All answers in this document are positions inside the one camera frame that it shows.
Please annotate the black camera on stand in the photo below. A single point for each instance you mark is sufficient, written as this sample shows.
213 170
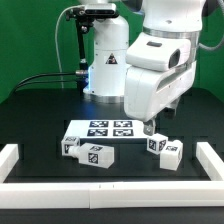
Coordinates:
95 11

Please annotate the white barrier rail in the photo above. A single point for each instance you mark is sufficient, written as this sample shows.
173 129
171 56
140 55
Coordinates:
9 156
111 195
210 161

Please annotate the white front barrier rail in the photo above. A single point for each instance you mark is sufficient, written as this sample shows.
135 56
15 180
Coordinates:
111 195

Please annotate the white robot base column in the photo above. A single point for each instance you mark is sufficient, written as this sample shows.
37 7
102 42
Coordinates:
107 72

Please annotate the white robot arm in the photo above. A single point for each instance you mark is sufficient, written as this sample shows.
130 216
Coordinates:
176 19

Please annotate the white left barrier rail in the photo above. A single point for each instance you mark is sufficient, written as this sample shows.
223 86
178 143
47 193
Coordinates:
9 156

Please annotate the white tagged cube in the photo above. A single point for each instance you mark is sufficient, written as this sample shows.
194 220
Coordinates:
69 144
156 143

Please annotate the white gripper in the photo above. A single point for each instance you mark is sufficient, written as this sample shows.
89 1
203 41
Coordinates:
161 70

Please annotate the white right barrier rail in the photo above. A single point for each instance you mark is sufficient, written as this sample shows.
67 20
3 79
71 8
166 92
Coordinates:
210 161

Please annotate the white chair seat plate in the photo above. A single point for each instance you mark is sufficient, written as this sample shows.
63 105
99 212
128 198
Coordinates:
96 130

